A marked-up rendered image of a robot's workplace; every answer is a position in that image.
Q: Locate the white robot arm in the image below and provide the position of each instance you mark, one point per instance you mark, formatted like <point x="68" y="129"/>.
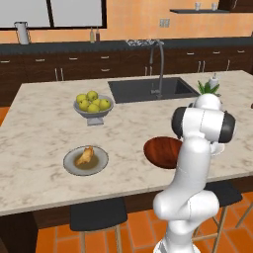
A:
<point x="194" y="171"/>

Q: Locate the grey fruit bowl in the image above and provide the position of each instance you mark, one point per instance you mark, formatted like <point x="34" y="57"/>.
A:
<point x="94" y="114"/>

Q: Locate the brown wooden bowl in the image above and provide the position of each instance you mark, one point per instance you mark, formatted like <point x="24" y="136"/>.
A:
<point x="163" y="152"/>

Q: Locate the chicken drumstick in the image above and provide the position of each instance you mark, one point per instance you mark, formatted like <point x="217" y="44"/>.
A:
<point x="85" y="156"/>

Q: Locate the green apple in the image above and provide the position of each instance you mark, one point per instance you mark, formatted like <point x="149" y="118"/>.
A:
<point x="93" y="108"/>
<point x="84" y="105"/>
<point x="92" y="95"/>
<point x="80" y="98"/>
<point x="104" y="104"/>

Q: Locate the dark sink basin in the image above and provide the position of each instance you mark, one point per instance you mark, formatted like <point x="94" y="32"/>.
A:
<point x="145" y="89"/>

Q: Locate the grey plate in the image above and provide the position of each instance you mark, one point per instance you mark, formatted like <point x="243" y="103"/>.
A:
<point x="99" y="159"/>

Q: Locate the dark wooden cupboard run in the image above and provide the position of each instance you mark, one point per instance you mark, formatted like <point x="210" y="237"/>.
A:
<point x="115" y="64"/>

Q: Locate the silver tap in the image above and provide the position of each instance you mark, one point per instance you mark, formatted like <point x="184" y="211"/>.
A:
<point x="160" y="66"/>

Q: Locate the green potted plant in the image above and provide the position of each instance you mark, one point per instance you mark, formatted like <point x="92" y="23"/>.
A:
<point x="207" y="88"/>

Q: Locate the black seat stool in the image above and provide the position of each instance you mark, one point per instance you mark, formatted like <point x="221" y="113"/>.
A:
<point x="224" y="194"/>
<point x="98" y="214"/>

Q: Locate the white plate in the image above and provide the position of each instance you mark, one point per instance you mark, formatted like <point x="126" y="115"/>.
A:
<point x="218" y="149"/>

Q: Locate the dark bottle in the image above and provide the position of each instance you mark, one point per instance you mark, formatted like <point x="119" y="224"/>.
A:
<point x="97" y="35"/>

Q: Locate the glass bottle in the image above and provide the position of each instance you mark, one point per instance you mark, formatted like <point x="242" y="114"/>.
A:
<point x="92" y="35"/>

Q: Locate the white soap dispenser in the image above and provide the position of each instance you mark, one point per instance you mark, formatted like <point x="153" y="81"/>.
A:
<point x="214" y="81"/>

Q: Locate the window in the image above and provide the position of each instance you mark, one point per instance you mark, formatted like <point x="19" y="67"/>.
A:
<point x="52" y="13"/>

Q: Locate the white cup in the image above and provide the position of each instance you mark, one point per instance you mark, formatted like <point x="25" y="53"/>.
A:
<point x="197" y="6"/>
<point x="214" y="6"/>

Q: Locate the grey wall socket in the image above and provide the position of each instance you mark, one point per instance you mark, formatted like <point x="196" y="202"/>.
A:
<point x="164" y="22"/>

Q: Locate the dark wall shelf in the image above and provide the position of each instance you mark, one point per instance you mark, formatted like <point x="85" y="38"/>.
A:
<point x="199" y="11"/>

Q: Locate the dark wall cupboard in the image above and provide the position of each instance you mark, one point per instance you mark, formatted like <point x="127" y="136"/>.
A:
<point x="236" y="5"/>

